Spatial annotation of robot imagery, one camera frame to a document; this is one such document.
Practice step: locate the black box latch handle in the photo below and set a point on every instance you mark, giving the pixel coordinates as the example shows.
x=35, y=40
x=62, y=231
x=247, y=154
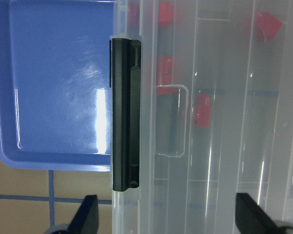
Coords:
x=125, y=80

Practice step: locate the red block upper left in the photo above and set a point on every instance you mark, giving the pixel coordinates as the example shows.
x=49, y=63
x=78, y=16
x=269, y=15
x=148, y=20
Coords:
x=165, y=14

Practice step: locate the clear plastic storage box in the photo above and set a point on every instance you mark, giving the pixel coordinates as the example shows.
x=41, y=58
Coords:
x=127, y=209

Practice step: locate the red block middle upper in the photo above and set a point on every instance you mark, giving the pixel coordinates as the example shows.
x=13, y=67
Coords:
x=164, y=65

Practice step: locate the red block middle lower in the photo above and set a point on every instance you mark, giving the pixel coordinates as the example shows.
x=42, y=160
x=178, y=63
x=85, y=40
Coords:
x=165, y=85

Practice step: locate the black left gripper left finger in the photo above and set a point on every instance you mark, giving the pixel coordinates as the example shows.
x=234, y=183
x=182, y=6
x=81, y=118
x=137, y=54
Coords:
x=86, y=219

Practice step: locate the blue plastic tray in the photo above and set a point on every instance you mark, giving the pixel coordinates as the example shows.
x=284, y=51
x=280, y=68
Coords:
x=55, y=97

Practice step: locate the red block under lid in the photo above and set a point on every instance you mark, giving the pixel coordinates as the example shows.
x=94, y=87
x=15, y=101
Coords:
x=202, y=110

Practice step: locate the clear plastic box lid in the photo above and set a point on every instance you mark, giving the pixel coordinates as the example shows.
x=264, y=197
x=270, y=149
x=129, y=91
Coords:
x=234, y=146

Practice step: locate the red block far right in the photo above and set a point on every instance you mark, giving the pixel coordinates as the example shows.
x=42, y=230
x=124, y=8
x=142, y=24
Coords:
x=266, y=25

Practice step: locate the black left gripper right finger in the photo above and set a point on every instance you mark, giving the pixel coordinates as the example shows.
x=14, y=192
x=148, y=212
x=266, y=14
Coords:
x=250, y=218

